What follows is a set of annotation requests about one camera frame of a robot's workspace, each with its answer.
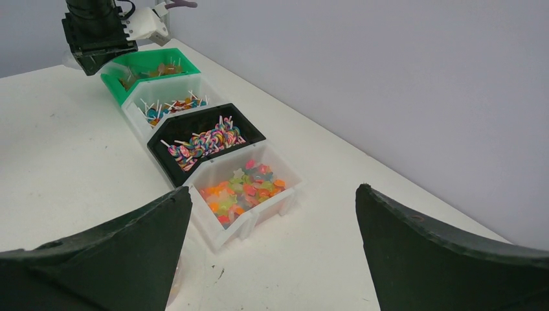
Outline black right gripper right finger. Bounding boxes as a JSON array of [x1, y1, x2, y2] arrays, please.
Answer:
[[355, 184, 548, 310]]

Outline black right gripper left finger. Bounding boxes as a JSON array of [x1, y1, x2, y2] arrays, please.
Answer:
[[1, 187, 192, 310]]

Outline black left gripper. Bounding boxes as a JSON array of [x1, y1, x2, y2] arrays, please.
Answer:
[[62, 10, 138, 76]]

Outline translucent plastic scoop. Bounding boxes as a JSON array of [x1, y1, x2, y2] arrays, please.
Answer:
[[62, 50, 82, 71]]

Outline green candy bin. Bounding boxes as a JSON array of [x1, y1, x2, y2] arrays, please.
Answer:
[[100, 48, 201, 106]]

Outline clear plastic jar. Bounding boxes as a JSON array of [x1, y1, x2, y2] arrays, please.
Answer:
[[166, 255, 185, 307]]

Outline white lollipop bin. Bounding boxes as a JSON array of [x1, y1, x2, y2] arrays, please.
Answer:
[[121, 74, 229, 144]]

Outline white star candy bin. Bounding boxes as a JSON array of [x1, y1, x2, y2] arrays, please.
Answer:
[[185, 141, 305, 251]]

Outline black swirl lollipop bin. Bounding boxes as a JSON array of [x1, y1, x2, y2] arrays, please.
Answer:
[[146, 103, 266, 187]]

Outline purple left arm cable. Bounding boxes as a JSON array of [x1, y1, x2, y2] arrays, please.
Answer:
[[164, 0, 199, 10]]

